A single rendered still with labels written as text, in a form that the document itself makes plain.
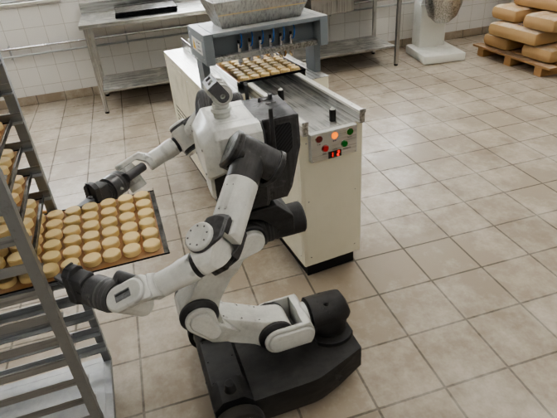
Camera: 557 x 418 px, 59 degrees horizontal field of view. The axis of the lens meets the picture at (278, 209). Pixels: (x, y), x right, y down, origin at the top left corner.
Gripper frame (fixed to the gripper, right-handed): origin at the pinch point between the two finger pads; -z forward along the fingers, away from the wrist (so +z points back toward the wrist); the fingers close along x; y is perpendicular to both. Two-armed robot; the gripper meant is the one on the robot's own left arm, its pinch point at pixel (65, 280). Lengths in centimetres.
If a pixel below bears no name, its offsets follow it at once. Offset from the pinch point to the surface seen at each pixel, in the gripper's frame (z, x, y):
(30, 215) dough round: -26.0, 7.7, -13.4
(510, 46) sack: 79, -68, -550
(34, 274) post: -1.6, 6.6, 6.4
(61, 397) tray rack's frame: -37, -74, -5
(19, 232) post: -1.1, 19.6, 6.0
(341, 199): 31, -44, -136
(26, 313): -48, -39, -11
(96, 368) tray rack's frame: -35, -74, -21
